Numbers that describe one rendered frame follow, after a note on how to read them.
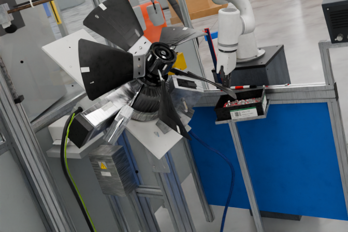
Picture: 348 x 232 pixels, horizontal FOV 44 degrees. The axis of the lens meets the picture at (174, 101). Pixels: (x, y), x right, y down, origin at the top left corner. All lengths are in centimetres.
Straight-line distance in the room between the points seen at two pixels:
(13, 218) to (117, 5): 109
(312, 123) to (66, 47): 118
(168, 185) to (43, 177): 57
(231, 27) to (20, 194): 124
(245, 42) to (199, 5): 752
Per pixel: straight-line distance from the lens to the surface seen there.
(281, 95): 210
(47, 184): 210
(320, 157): 222
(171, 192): 201
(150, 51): 172
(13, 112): 199
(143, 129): 182
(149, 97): 179
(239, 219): 274
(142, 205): 222
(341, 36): 189
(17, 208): 222
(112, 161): 196
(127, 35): 183
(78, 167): 242
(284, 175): 235
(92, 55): 161
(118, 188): 204
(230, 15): 172
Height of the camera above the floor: 160
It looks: 19 degrees down
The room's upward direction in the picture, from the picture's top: 17 degrees counter-clockwise
